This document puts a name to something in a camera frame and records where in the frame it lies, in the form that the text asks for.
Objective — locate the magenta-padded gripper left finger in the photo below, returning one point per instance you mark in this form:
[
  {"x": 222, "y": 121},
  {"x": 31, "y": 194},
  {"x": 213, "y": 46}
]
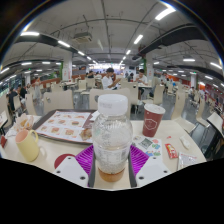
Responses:
[{"x": 83, "y": 158}]

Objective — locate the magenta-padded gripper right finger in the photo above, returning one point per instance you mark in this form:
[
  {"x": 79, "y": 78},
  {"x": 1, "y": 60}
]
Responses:
[{"x": 140, "y": 158}]

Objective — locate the clear bottle with amber drink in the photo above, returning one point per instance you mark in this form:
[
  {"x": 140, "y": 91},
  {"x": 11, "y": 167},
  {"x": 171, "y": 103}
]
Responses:
[{"x": 111, "y": 140}]

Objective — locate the colourful printed leaflet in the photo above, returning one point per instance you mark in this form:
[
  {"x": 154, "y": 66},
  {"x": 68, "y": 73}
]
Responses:
[{"x": 146, "y": 144}]

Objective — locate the flat round red coaster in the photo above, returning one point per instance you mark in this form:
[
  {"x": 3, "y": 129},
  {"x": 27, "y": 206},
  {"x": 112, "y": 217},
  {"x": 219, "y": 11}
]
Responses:
[{"x": 61, "y": 160}]

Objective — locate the red sauce packet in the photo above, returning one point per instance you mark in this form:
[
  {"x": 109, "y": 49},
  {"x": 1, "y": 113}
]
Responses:
[{"x": 171, "y": 151}]

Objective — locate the red paper cup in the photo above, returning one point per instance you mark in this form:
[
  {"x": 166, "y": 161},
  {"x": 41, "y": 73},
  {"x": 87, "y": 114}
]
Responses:
[{"x": 152, "y": 121}]

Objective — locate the white paper napkin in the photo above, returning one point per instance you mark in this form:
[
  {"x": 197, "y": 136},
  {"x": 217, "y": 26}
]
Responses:
[{"x": 94, "y": 116}]

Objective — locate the clear plastic packet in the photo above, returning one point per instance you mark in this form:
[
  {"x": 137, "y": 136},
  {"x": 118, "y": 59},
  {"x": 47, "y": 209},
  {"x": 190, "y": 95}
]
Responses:
[{"x": 186, "y": 160}]

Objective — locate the white sauce packet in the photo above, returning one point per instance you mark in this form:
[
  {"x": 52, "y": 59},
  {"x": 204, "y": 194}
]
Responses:
[{"x": 185, "y": 142}]

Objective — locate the dark brown food tray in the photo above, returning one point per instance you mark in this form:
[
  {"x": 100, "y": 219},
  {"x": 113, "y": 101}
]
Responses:
[{"x": 38, "y": 124}]

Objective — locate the yellow mug with pink inside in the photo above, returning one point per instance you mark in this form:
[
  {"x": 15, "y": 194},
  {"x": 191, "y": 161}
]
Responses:
[{"x": 27, "y": 146}]

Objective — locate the person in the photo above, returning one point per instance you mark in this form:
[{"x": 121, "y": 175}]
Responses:
[
  {"x": 12, "y": 98},
  {"x": 37, "y": 88},
  {"x": 108, "y": 81},
  {"x": 141, "y": 78}
]

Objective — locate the small red carton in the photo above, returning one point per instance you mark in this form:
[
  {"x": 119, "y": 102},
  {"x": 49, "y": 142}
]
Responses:
[{"x": 3, "y": 141}]

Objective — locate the ceiling air conditioner unit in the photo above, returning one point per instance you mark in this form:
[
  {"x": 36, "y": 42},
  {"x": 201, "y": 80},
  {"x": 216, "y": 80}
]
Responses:
[{"x": 82, "y": 37}]

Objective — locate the group of ceiling lights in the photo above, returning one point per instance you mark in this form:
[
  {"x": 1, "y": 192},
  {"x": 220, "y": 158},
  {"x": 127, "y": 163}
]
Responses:
[{"x": 165, "y": 13}]

